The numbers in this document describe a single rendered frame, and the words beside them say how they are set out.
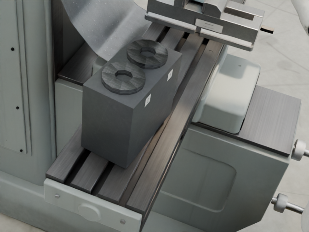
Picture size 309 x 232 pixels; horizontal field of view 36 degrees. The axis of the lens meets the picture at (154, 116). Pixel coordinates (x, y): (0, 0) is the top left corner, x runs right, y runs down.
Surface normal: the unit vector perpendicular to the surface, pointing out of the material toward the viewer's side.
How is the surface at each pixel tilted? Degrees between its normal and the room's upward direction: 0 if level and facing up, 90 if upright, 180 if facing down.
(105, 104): 90
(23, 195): 68
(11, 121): 89
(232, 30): 90
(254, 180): 90
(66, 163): 0
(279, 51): 0
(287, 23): 0
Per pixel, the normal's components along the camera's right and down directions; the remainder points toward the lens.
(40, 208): -0.25, 0.25
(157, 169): 0.12, -0.71
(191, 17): -0.33, 0.63
